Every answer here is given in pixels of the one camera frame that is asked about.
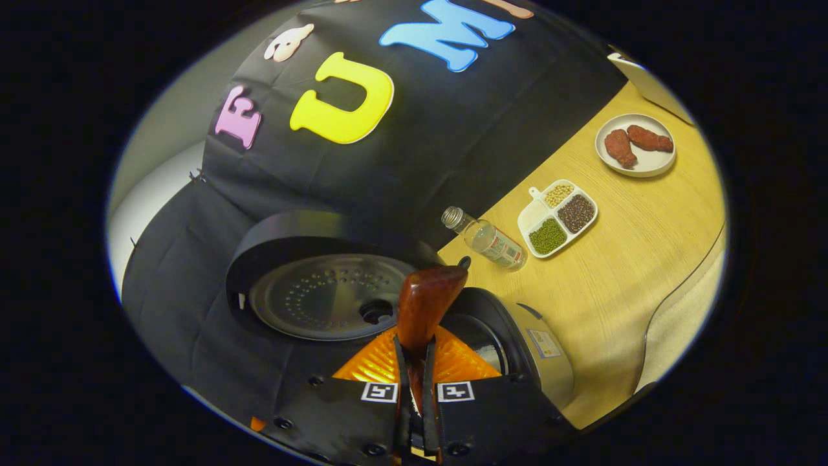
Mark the dark grey rice cooker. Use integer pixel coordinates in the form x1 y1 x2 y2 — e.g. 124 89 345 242
225 209 575 412

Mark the round white plate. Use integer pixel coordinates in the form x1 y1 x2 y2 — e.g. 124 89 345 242
594 113 677 179

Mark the black backdrop cloth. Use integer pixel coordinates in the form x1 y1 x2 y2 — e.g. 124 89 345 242
122 0 628 415

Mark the brown wooden spoon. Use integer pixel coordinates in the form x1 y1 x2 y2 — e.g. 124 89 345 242
396 265 470 415

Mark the reddish brown meat piece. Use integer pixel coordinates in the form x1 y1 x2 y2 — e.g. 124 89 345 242
604 129 638 170
626 125 675 153

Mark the clear plastic tray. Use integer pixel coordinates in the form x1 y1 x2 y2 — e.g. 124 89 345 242
631 223 728 395

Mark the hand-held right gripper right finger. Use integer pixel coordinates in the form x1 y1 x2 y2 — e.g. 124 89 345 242
424 326 580 466

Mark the divided white bean dish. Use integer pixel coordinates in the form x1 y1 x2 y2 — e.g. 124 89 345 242
517 179 599 260

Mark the white toaster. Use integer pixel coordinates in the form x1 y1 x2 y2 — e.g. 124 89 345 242
607 52 696 127

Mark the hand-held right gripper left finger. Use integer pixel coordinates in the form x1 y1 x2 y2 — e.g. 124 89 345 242
249 326 415 466

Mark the small clear glass bottle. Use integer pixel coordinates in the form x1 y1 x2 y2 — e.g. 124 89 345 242
441 206 528 272

